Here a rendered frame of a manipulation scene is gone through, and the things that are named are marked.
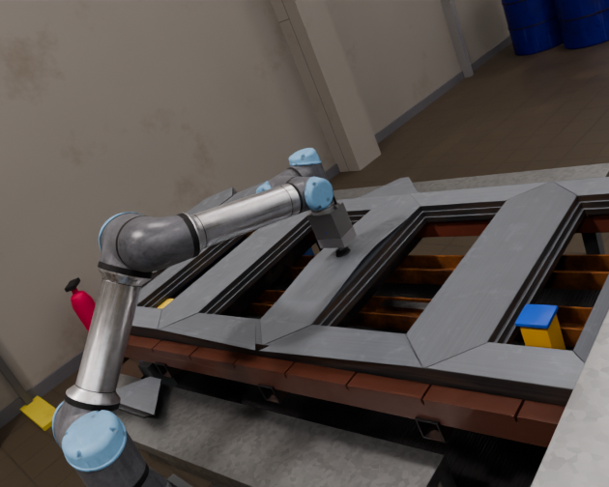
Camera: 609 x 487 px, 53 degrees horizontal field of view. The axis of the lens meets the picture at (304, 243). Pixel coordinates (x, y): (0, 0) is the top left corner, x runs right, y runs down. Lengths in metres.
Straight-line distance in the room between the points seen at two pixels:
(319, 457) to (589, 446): 0.77
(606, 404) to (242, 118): 4.12
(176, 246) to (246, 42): 3.66
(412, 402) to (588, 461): 0.55
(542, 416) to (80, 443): 0.84
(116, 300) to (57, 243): 2.66
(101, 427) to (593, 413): 0.90
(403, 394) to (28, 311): 3.07
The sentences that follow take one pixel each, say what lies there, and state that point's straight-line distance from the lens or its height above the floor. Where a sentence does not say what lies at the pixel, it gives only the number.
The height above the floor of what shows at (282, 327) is 0.86.
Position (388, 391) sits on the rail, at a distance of 1.22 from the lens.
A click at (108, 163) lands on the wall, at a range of 4.12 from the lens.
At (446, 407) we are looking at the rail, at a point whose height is 0.82.
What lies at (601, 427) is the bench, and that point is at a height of 1.05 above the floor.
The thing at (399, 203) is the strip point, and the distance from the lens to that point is 1.89.
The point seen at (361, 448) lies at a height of 0.68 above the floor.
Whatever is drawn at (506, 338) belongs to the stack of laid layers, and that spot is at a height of 0.83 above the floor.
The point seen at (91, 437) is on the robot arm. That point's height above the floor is 0.97.
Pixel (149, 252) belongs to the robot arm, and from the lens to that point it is 1.24.
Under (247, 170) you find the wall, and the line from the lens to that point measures 4.66.
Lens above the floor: 1.58
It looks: 22 degrees down
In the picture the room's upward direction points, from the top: 24 degrees counter-clockwise
